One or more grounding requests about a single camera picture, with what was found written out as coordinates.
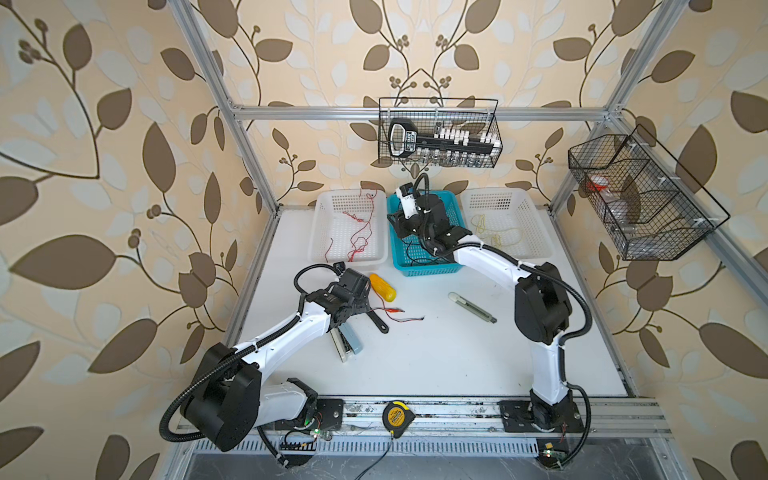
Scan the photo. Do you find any black cable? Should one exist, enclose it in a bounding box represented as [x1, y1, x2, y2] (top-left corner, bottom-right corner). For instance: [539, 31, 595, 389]
[389, 212, 457, 268]

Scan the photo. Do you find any red cable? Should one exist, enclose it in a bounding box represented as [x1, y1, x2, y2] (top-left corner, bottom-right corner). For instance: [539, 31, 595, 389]
[323, 187, 379, 264]

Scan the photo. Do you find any yellow cable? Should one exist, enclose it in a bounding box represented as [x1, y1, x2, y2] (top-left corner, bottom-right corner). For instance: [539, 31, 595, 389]
[469, 212, 524, 248]

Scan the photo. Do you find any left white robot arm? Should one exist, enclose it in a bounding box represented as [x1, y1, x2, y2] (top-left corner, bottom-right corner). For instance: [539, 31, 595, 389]
[158, 264, 375, 452]

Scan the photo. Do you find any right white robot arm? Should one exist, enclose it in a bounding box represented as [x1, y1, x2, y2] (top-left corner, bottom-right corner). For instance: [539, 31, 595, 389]
[388, 183, 593, 431]

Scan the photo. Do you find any teal plastic basket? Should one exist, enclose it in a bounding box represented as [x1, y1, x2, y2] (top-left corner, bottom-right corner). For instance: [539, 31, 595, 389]
[390, 190, 465, 277]

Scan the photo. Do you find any grey blue stapler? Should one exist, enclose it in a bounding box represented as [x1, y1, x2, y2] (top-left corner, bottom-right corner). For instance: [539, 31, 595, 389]
[330, 324, 363, 363]

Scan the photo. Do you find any green pipe wrench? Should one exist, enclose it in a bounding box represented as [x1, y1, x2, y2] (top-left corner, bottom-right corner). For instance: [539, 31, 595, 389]
[366, 310, 390, 334]

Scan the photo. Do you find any left white plastic basket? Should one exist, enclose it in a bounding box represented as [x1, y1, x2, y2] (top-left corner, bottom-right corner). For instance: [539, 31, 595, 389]
[308, 189, 390, 266]

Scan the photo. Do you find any white plastic basket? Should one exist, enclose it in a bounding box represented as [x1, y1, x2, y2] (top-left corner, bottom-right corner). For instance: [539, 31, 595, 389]
[308, 189, 390, 266]
[459, 188, 553, 260]

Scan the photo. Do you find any green utility knife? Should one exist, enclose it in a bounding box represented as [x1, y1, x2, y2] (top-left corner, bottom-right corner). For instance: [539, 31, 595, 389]
[448, 292, 497, 324]

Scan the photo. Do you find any right white plastic basket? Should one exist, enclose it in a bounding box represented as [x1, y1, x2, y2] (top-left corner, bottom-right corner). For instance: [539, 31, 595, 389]
[459, 188, 553, 260]

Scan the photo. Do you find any yellow tape measure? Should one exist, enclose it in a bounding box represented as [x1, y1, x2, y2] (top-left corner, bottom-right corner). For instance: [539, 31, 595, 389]
[382, 400, 416, 439]

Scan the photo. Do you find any red item in basket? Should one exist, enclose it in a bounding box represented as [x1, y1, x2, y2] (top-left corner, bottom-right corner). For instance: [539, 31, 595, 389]
[584, 175, 610, 194]

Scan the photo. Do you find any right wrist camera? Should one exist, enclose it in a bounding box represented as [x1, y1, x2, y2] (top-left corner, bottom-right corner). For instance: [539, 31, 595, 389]
[396, 182, 420, 220]

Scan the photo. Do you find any back black wire basket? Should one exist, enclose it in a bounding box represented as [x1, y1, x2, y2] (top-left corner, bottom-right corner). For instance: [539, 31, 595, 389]
[377, 96, 503, 169]

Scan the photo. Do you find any black wire basket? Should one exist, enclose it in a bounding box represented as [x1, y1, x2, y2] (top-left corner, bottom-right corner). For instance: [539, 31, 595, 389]
[568, 124, 731, 261]
[377, 96, 503, 169]

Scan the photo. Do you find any aluminium frame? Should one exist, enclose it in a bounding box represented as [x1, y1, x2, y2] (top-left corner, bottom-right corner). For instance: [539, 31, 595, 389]
[187, 1, 767, 479]

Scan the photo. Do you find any right black wire basket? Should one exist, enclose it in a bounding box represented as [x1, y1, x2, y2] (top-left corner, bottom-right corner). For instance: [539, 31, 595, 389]
[568, 124, 731, 261]

